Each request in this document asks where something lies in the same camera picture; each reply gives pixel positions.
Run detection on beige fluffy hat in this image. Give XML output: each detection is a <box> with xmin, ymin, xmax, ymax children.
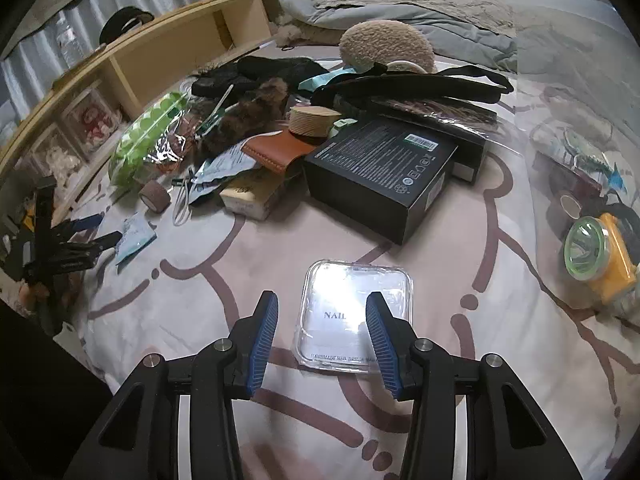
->
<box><xmin>339</xmin><ymin>20</ymin><xmax>437</xmax><ymax>75</ymax></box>

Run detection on black strap bag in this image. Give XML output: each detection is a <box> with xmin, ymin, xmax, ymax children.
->
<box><xmin>310</xmin><ymin>65</ymin><xmax>515</xmax><ymax>111</ymax></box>

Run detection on dark feather package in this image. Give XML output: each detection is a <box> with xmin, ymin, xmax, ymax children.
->
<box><xmin>364</xmin><ymin>97</ymin><xmax>501</xmax><ymax>135</ymax></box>

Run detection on grey folded blanket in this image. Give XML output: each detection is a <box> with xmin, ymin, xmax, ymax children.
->
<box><xmin>277</xmin><ymin>0</ymin><xmax>516</xmax><ymax>36</ymax></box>

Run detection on dark red box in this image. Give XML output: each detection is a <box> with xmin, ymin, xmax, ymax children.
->
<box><xmin>547</xmin><ymin>162</ymin><xmax>601</xmax><ymax>201</ymax></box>

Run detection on white cable ties green clip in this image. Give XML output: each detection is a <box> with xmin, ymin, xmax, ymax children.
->
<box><xmin>171</xmin><ymin>172</ymin><xmax>195</xmax><ymax>227</ymax></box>
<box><xmin>196</xmin><ymin>84</ymin><xmax>236</xmax><ymax>137</ymax></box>

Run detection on yellow headlamp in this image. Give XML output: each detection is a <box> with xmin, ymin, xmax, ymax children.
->
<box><xmin>564</xmin><ymin>212</ymin><xmax>638</xmax><ymax>306</ymax></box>

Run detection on brown leather case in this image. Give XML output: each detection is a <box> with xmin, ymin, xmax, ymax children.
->
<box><xmin>240</xmin><ymin>130</ymin><xmax>318</xmax><ymax>176</ymax></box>

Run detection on clear bag of brown sticks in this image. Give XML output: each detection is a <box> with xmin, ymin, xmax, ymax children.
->
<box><xmin>145</xmin><ymin>110</ymin><xmax>201</xmax><ymax>177</ymax></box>

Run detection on dark brown tape roll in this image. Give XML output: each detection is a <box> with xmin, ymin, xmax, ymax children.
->
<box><xmin>546</xmin><ymin>192</ymin><xmax>584</xmax><ymax>232</ymax></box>

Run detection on black round hat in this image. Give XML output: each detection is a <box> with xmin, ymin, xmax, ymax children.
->
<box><xmin>99</xmin><ymin>6</ymin><xmax>153</xmax><ymax>46</ymax></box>

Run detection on clear nail box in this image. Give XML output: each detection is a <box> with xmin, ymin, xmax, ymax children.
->
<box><xmin>291</xmin><ymin>259</ymin><xmax>415</xmax><ymax>376</ymax></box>

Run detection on ribbed wooden brush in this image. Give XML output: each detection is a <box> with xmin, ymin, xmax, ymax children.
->
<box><xmin>287</xmin><ymin>104</ymin><xmax>341</xmax><ymax>142</ymax></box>

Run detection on brown fur tail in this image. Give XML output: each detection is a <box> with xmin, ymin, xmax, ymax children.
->
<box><xmin>200</xmin><ymin>77</ymin><xmax>291</xmax><ymax>153</ymax></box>

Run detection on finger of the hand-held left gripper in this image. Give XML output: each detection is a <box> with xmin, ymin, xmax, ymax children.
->
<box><xmin>52</xmin><ymin>213</ymin><xmax>105</xmax><ymax>238</ymax></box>
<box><xmin>70</xmin><ymin>231</ymin><xmax>124</xmax><ymax>261</ymax></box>

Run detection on large white blue medicine bag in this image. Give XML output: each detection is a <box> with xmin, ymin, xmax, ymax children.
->
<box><xmin>192</xmin><ymin>142</ymin><xmax>257</xmax><ymax>206</ymax></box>

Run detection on small white medicine sachet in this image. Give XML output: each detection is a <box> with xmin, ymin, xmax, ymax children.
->
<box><xmin>116</xmin><ymin>211</ymin><xmax>157</xmax><ymax>267</ymax></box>

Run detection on pale yellow tissue pack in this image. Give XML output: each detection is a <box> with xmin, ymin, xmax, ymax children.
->
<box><xmin>220</xmin><ymin>167</ymin><xmax>291</xmax><ymax>221</ymax></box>

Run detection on display box with white doll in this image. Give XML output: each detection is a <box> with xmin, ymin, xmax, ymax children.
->
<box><xmin>27</xmin><ymin>130</ymin><xmax>83</xmax><ymax>186</ymax></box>

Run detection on wooden shelf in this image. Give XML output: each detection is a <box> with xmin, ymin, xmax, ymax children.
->
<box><xmin>0</xmin><ymin>0</ymin><xmax>301</xmax><ymax>221</ymax></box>

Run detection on teal packet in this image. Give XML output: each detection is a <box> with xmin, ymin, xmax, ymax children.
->
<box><xmin>300</xmin><ymin>70</ymin><xmax>361</xmax><ymax>93</ymax></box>

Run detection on clear water bottle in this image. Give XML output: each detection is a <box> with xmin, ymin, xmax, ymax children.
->
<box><xmin>55</xmin><ymin>12</ymin><xmax>88</xmax><ymax>68</ymax></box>

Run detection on large black box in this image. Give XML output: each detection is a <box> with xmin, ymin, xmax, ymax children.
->
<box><xmin>301</xmin><ymin>119</ymin><xmax>460</xmax><ymax>247</ymax></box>

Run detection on clear plastic storage bag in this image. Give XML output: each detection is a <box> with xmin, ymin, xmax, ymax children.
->
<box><xmin>500</xmin><ymin>50</ymin><xmax>640</xmax><ymax>321</ymax></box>

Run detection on display box with red doll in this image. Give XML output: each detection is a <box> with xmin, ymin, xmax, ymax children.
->
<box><xmin>60</xmin><ymin>95</ymin><xmax>123</xmax><ymax>153</ymax></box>

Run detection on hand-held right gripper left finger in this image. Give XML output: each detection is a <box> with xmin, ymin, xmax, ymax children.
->
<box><xmin>65</xmin><ymin>290</ymin><xmax>280</xmax><ymax>480</ymax></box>

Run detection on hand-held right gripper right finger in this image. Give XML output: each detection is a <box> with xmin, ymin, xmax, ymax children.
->
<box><xmin>365</xmin><ymin>291</ymin><xmax>583</xmax><ymax>480</ymax></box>

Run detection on green dotted pouch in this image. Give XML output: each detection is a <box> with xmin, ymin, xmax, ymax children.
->
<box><xmin>109</xmin><ymin>91</ymin><xmax>191</xmax><ymax>188</ymax></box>

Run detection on black fluffy gloves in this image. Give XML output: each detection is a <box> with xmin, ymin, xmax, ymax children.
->
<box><xmin>190</xmin><ymin>55</ymin><xmax>331</xmax><ymax>98</ymax></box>

